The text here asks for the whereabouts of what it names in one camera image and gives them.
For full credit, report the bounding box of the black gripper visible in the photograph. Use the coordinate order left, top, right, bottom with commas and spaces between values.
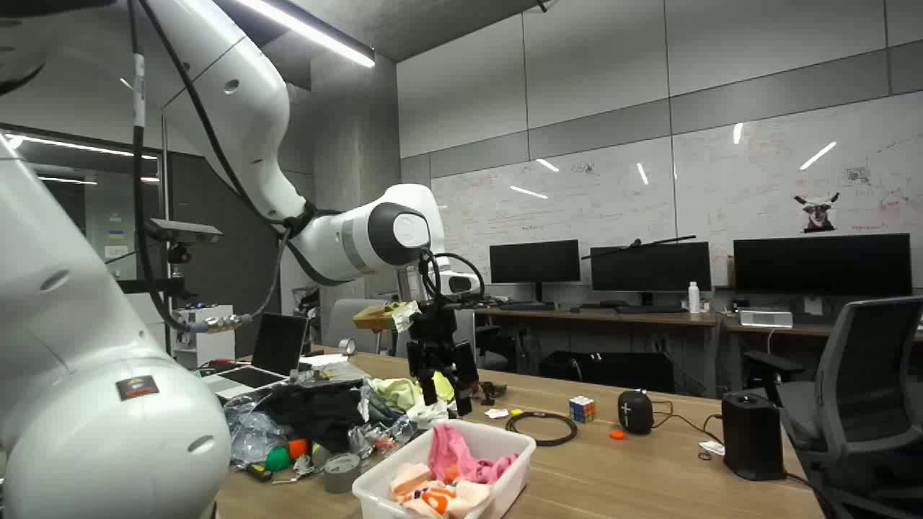
404, 301, 478, 417

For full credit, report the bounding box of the pink cloth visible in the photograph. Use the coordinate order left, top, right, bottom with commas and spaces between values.
427, 424, 518, 486

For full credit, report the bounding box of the white cloth with orange print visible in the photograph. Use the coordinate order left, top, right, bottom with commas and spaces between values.
388, 461, 497, 519

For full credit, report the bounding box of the white plastic container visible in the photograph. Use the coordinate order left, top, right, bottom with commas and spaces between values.
348, 417, 540, 519

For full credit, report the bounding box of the yellow cloth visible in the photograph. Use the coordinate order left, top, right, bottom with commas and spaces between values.
420, 369, 462, 412

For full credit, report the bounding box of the pale green white cloth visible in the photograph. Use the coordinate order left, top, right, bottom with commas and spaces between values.
368, 375, 427, 417

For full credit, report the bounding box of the tan cardboard object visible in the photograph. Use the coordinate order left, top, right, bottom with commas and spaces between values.
351, 300, 425, 333

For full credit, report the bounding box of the black equipment box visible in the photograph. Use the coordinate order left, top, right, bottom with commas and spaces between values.
270, 378, 368, 447

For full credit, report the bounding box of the grey tape roll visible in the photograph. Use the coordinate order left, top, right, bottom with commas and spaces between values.
318, 453, 365, 496

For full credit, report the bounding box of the wooden office desk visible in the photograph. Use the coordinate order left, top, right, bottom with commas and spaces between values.
475, 301, 727, 398
717, 316, 836, 398

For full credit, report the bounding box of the open silver laptop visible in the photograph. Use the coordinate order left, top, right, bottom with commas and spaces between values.
201, 312, 309, 401

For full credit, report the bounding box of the white box appliance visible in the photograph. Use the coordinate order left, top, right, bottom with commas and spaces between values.
172, 301, 240, 375

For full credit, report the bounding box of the black cylindrical box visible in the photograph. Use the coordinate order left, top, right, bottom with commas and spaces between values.
720, 386, 787, 482

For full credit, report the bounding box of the white flat desk device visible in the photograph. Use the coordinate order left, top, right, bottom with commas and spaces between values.
737, 306, 795, 332

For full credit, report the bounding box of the long ceiling light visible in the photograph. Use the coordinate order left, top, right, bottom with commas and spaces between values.
234, 0, 380, 72

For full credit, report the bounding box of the wide black computer monitor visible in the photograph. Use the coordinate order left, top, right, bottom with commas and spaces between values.
730, 229, 915, 301

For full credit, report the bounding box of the llama sticker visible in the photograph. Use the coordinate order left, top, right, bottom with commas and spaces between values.
794, 190, 843, 237

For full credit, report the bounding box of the grey mesh office chair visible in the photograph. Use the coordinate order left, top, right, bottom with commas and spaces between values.
775, 293, 923, 519

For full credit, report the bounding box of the black coiled cable ring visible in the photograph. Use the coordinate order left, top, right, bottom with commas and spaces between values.
501, 410, 580, 448

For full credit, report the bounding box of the grey camera on stand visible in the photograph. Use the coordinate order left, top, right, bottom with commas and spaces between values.
146, 215, 225, 268

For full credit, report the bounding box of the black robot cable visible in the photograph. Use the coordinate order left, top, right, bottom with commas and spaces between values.
127, 0, 325, 284

